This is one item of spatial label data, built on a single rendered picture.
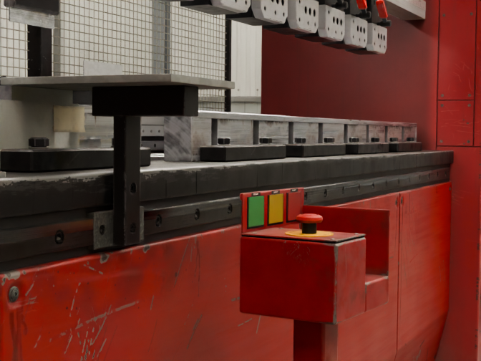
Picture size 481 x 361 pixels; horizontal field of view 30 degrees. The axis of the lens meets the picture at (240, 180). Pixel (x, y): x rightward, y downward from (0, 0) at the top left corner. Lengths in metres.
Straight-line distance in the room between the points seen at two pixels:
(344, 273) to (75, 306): 0.38
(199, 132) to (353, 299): 0.53
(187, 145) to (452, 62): 1.75
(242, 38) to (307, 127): 6.85
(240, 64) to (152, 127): 7.02
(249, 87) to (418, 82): 5.79
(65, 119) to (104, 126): 0.10
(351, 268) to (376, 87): 2.07
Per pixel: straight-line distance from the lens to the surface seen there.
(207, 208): 1.48
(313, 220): 1.32
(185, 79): 1.13
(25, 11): 1.33
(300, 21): 2.14
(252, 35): 9.02
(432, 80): 3.29
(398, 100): 3.31
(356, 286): 1.34
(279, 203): 1.43
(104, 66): 1.24
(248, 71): 9.02
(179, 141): 1.68
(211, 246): 1.49
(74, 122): 1.36
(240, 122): 1.87
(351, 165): 2.16
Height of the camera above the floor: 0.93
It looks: 3 degrees down
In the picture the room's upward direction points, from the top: 1 degrees clockwise
